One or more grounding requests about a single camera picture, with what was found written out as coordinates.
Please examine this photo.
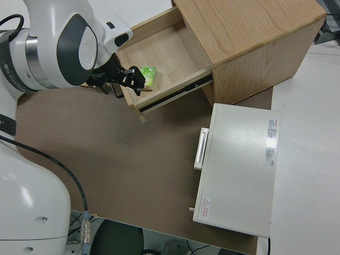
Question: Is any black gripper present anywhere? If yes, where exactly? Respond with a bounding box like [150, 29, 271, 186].
[87, 54, 146, 92]

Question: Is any light wooden drawer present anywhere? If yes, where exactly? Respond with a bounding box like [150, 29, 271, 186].
[105, 6, 215, 124]

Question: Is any small green carton box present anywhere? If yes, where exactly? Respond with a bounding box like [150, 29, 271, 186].
[140, 66, 158, 90]

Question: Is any brown table mat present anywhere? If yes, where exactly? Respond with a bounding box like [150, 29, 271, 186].
[14, 79, 274, 255]

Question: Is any wooden cabinet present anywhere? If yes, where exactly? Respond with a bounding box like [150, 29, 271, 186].
[171, 0, 327, 107]

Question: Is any white toaster oven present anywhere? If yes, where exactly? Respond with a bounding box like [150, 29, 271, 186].
[191, 103, 282, 239]

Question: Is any dark round floor base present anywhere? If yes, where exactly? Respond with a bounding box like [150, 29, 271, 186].
[89, 216, 146, 255]

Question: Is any dark grey background equipment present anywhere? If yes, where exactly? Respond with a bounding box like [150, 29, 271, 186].
[314, 10, 340, 46]

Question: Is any black metal drawer rail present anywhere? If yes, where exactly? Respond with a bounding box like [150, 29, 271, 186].
[139, 75, 214, 112]

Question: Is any white oven door handle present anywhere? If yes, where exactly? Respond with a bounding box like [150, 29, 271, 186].
[193, 127, 210, 171]

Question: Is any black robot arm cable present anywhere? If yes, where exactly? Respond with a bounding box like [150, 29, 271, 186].
[0, 13, 89, 213]

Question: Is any silver metal cable connector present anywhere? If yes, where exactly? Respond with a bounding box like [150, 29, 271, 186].
[80, 211, 92, 247]

